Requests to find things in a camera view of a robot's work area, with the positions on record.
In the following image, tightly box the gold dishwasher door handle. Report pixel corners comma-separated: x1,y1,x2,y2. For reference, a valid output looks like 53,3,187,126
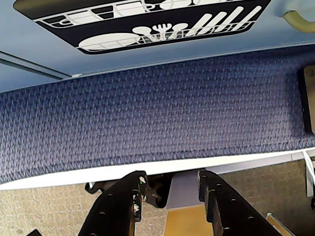
283,10,315,33

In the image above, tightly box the black dishwasher rack decal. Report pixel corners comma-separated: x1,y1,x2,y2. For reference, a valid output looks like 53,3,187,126
13,0,272,56

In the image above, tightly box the blue toy kitchen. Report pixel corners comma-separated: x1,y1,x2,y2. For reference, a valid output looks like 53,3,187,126
0,0,315,93

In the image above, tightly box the blue textured floor mat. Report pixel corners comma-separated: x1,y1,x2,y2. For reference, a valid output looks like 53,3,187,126
0,48,315,185

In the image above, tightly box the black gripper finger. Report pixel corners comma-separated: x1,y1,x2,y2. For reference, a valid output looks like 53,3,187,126
78,170,149,236
197,169,296,236

